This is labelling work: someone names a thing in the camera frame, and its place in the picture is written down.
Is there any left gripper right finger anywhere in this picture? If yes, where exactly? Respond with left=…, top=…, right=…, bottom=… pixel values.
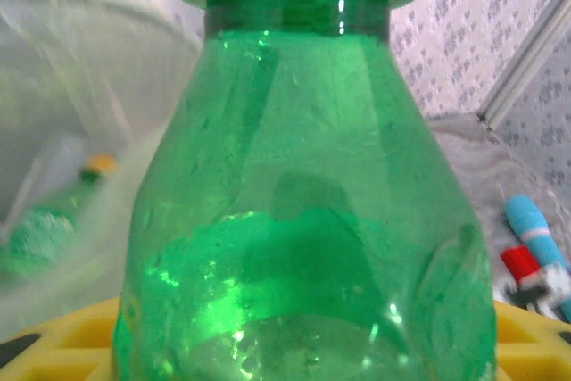
left=492, top=300, right=571, bottom=381

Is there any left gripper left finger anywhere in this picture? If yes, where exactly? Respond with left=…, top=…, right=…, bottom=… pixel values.
left=0, top=295, right=124, bottom=381

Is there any small green bottle yellow cap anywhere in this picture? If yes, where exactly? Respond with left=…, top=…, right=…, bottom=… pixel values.
left=0, top=153, right=120, bottom=285

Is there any crushed green bottle yellow cap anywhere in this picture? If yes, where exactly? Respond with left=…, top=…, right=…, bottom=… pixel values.
left=111, top=0, right=499, bottom=381

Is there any green plastic bin liner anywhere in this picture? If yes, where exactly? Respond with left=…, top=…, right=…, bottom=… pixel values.
left=0, top=0, right=204, bottom=333

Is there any small red item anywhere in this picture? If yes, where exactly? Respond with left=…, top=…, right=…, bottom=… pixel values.
left=499, top=244, right=543, bottom=288

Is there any light blue toy torch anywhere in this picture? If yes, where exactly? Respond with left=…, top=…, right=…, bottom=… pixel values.
left=505, top=195, right=571, bottom=324

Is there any aluminium frame post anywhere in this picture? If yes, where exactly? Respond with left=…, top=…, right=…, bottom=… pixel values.
left=477, top=0, right=571, bottom=126

